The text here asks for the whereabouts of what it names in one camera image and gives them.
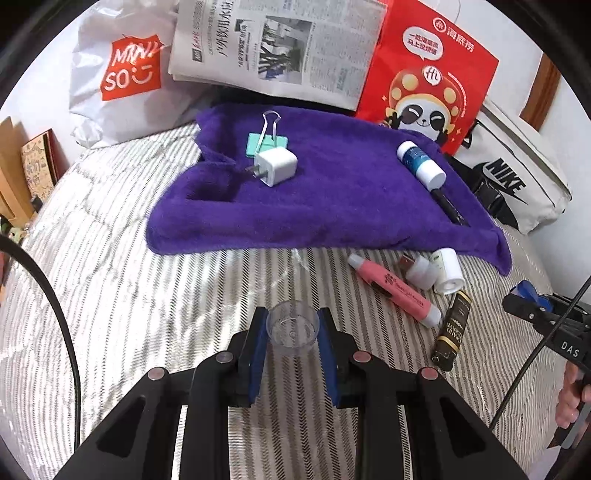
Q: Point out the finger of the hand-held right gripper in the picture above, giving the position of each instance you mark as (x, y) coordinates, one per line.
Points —
(531, 314)
(527, 290)

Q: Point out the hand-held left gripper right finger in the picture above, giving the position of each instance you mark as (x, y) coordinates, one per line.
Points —
(325, 355)

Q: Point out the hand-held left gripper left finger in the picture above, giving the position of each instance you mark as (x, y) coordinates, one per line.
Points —
(258, 350)

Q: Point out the small clear plastic cup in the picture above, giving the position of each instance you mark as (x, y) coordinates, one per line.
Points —
(293, 332)

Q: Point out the black and gold tube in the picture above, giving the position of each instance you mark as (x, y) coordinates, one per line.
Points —
(452, 332)

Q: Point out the pink highlighter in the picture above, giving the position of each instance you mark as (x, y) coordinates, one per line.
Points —
(397, 288)

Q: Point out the small white bottle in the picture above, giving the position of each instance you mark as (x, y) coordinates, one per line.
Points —
(422, 272)

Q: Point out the white bottle with blue label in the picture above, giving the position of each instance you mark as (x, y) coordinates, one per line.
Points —
(422, 164)

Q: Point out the white charger plug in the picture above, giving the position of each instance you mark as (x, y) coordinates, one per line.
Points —
(277, 164)

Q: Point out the green binder clip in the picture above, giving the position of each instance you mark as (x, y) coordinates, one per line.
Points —
(253, 145)

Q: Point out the person's right hand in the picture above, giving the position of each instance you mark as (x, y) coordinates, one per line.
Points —
(569, 397)

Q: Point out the striped bedsheet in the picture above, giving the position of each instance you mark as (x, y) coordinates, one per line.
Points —
(138, 300)

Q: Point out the white waist bag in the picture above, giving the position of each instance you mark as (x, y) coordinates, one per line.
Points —
(531, 147)

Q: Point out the purple towel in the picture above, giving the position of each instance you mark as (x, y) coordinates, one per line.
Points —
(323, 207)

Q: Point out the red paper bag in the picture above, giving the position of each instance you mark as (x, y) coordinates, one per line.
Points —
(415, 69)

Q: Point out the white plastic shopping bag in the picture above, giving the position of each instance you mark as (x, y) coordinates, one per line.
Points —
(101, 115)

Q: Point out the brown patterned box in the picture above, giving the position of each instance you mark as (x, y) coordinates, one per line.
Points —
(39, 166)

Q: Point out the folded newspaper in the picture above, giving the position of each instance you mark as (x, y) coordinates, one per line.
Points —
(300, 55)

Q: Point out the brown wooden frame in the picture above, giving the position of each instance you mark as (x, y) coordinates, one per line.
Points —
(542, 92)

